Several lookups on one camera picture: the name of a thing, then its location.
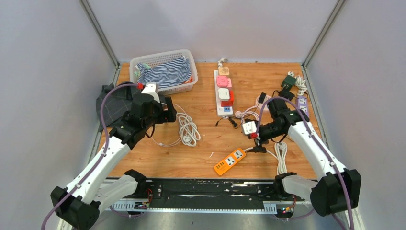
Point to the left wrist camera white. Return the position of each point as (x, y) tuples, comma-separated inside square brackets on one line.
[(151, 89)]

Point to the purple power strip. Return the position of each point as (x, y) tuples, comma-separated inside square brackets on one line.
[(302, 103)]

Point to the blue white striped cloth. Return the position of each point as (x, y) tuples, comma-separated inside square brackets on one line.
[(170, 74)]

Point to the long white power strip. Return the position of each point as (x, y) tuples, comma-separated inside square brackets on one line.
[(221, 111)]

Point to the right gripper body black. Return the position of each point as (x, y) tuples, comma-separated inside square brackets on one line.
[(264, 139)]

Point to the red plug adapter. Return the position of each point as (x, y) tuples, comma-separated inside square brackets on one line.
[(229, 102)]

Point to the small black charger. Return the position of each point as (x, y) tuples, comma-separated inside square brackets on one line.
[(262, 97)]

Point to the orange power strip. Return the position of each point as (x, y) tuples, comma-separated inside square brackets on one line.
[(229, 161)]

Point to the black power adapter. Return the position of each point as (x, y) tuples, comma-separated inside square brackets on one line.
[(286, 94)]

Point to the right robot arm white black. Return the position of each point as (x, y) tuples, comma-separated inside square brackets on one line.
[(337, 188)]

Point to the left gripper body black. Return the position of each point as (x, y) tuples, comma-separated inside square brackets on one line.
[(163, 116)]

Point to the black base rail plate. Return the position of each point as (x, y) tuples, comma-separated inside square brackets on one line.
[(207, 196)]

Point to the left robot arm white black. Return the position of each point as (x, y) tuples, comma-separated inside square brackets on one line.
[(82, 201)]

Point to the white plug adapter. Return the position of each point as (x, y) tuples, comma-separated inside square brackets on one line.
[(223, 93)]

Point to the beige round-pattern plug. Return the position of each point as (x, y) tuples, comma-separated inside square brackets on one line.
[(224, 71)]

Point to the pink plug adapter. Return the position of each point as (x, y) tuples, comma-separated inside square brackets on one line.
[(223, 81)]

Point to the dark grey plaid cloth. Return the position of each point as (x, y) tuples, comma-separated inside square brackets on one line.
[(117, 103)]

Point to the dark green plug adapter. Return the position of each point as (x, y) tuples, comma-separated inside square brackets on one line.
[(288, 82)]

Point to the white plastic basket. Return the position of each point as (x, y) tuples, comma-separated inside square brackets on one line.
[(164, 57)]

